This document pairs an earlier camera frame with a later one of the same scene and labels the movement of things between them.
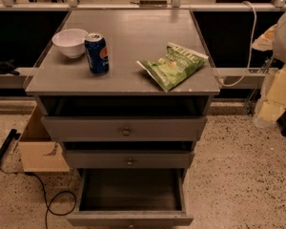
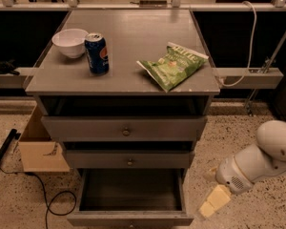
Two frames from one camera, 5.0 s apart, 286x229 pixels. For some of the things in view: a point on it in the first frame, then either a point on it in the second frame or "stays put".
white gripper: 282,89 to 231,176
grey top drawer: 124,128 stays put
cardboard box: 39,153 stays put
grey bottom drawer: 132,198 stays put
